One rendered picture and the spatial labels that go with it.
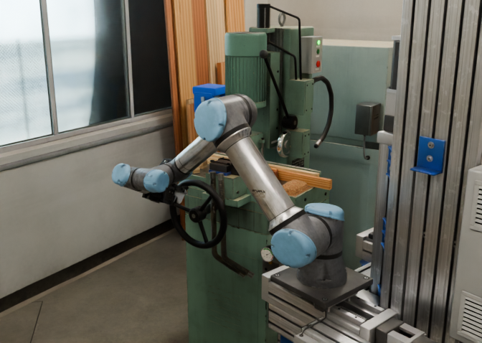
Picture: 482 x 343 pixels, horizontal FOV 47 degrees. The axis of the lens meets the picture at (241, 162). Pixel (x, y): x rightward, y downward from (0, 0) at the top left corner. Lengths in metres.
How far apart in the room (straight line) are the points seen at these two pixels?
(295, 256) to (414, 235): 0.35
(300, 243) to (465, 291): 0.43
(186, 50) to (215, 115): 2.28
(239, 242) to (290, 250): 0.89
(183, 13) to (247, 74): 1.58
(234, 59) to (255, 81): 0.12
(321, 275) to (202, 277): 1.01
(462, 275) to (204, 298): 1.39
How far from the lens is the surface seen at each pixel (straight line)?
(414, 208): 1.62
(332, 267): 1.67
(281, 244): 1.52
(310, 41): 2.52
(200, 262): 2.57
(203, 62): 4.01
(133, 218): 3.85
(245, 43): 2.28
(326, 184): 2.26
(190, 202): 2.49
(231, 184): 2.20
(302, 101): 2.45
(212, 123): 1.55
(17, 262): 3.32
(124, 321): 3.13
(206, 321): 2.69
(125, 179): 1.89
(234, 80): 2.31
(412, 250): 1.67
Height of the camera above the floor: 1.62
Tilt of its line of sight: 16 degrees down
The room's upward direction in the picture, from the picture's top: straight up
